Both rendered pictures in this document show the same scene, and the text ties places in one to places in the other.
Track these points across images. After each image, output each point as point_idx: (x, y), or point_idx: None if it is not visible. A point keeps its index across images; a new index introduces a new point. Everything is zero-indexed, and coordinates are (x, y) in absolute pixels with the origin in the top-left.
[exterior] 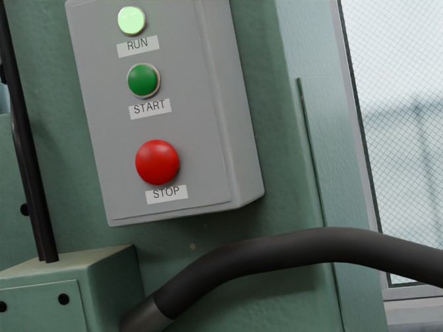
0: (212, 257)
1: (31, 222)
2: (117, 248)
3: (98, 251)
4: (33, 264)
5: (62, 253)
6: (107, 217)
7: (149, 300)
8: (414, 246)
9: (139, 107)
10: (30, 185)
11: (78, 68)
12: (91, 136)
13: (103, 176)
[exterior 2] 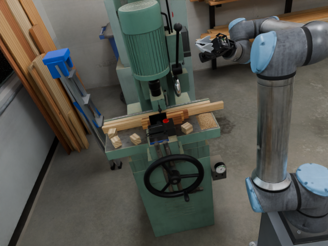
0: (169, 27)
1: (169, 28)
2: (166, 30)
3: (168, 31)
4: (172, 33)
5: (166, 34)
6: (173, 23)
7: None
8: None
9: None
10: (171, 21)
11: (170, 2)
12: (171, 11)
13: (172, 17)
